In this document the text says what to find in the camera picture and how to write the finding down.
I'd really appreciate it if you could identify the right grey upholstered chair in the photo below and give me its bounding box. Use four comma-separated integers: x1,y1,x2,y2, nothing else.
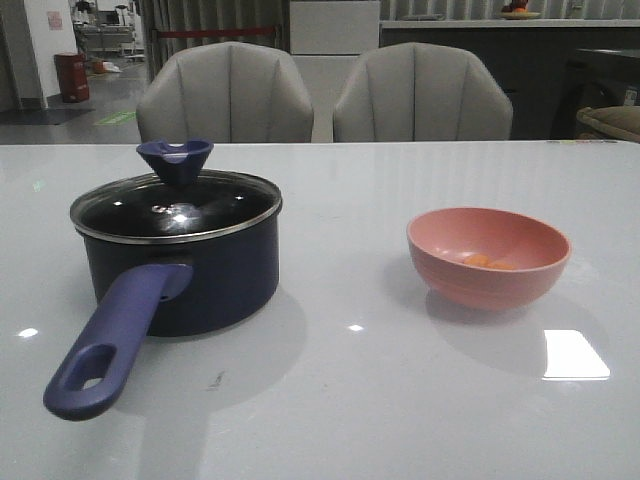
332,42,513,142

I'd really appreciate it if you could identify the beige cushion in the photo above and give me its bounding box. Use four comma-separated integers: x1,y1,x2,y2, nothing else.
576,106,639,143

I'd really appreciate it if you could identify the dark counter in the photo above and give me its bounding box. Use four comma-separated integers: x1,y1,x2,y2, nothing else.
379,19,639,139

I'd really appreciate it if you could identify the pink plastic bowl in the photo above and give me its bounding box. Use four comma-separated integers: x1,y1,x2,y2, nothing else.
406,207,571,311

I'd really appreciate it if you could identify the left grey upholstered chair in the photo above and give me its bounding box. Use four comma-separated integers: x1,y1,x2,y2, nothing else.
136,42,314,144

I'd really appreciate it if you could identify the red trash bin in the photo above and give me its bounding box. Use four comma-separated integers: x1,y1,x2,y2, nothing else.
54,53,90,103

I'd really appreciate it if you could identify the dark blue saucepan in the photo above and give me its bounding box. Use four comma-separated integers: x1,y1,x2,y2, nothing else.
42,169,284,422

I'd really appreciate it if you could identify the glass lid blue knob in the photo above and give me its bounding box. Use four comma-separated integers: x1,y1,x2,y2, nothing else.
70,139,283,245

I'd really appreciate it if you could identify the grey upholstered chair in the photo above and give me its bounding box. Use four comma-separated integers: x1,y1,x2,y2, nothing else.
136,42,314,144
332,42,513,142

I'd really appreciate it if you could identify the fruit plate on counter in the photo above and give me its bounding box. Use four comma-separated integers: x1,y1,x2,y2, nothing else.
500,0,540,20

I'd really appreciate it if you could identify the white cabinet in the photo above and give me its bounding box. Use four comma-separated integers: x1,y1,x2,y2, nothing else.
289,1,380,143

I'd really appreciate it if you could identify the orange ham slice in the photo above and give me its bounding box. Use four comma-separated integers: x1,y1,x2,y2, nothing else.
463,253,490,268

